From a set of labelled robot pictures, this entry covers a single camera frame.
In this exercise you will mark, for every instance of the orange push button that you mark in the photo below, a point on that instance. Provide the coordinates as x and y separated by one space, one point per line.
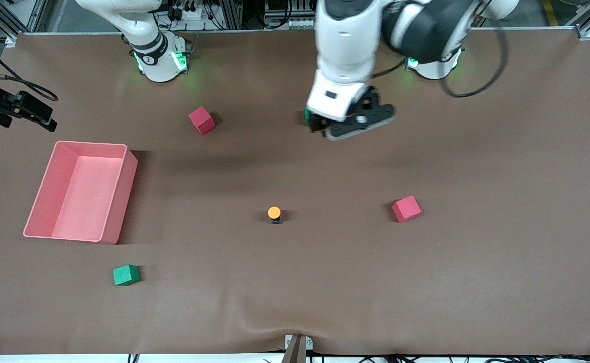
274 213

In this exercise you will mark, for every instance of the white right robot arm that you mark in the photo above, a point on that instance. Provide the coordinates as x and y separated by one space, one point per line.
154 55

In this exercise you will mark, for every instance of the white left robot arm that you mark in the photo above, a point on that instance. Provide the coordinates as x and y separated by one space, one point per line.
345 35

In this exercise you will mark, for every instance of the green foam cube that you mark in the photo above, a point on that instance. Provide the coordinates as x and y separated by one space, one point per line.
125 275
306 117

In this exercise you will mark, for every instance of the pink plastic bin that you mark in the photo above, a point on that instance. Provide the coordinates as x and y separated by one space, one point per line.
80 201

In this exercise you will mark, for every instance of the pink foam cube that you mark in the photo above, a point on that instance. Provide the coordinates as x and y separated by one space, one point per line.
406 208
201 120

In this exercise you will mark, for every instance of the brown table mat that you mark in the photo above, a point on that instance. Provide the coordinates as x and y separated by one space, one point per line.
295 282

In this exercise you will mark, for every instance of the white power strip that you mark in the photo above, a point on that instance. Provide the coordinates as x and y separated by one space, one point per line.
188 12

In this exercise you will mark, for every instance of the aluminium camera post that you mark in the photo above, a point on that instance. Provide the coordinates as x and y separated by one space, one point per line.
296 349

